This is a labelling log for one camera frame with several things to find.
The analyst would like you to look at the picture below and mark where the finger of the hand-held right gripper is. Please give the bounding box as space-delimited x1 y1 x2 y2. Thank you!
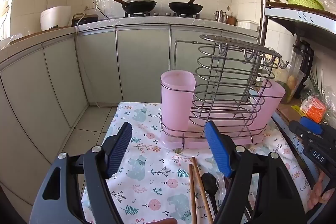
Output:
300 116 323 135
289 120 319 146

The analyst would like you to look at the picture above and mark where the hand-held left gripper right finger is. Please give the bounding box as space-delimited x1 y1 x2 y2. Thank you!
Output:
204 121 313 224

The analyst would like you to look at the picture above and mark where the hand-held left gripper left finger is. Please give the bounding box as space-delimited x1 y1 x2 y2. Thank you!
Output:
29 122 132 224

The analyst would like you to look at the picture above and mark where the pink plastic drip tray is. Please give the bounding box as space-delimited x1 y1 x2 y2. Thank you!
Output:
160 105 266 149

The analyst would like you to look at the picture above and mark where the black plastic spoon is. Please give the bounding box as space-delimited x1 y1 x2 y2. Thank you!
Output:
202 173 219 217

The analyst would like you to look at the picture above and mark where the pink plastic utensil cup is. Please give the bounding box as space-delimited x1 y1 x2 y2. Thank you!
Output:
161 70 196 133
259 80 286 130

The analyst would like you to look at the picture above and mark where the brown wooden chopstick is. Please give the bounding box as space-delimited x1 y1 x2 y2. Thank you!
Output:
191 156 214 224
188 164 197 224

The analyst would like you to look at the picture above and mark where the steel wire utensil rack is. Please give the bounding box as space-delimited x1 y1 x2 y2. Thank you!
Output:
161 34 289 148

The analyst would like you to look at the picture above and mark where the person's right hand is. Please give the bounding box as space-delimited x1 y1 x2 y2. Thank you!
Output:
307 173 336 211

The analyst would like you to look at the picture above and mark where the orange snack packet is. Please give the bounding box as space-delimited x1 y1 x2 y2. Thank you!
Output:
301 96 327 123

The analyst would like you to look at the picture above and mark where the cardboard box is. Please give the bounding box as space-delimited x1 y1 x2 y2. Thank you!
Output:
277 101 328 130

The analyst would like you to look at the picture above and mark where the green leafy vegetable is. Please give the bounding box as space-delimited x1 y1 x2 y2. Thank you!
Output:
307 64 336 121

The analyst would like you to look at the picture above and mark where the floral bear print tablecloth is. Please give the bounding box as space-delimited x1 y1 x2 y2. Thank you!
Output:
81 102 313 224

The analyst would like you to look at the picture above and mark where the clear plastic spoon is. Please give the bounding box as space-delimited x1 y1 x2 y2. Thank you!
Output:
215 174 232 205

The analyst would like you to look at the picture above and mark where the clear plastic food tub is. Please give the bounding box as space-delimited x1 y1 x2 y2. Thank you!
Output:
273 67 305 104

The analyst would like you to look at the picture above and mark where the black blender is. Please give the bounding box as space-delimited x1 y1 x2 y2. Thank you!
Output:
290 40 315 98

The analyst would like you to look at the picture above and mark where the metal storage shelf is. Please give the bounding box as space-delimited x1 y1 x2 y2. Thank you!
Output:
264 2 336 36

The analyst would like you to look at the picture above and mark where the white plastic container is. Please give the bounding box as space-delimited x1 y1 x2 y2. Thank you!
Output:
236 20 260 31

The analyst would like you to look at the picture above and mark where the black countertop appliance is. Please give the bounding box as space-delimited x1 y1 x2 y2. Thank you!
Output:
72 13 99 26

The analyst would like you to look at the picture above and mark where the steel kettle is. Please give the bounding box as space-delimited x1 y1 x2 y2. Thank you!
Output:
215 10 228 22

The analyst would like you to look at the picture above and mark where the gas stove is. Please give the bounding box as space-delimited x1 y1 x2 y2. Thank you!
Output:
124 11 201 18

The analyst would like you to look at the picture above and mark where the black wok with lid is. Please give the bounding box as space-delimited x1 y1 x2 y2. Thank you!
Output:
109 0 157 14

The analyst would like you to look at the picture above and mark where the white rice cooker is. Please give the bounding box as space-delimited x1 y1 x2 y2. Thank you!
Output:
40 6 72 31

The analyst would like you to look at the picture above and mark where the black open wok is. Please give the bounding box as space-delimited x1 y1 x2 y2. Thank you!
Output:
168 0 204 15

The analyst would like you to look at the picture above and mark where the window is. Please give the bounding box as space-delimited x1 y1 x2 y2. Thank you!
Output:
0 0 15 41

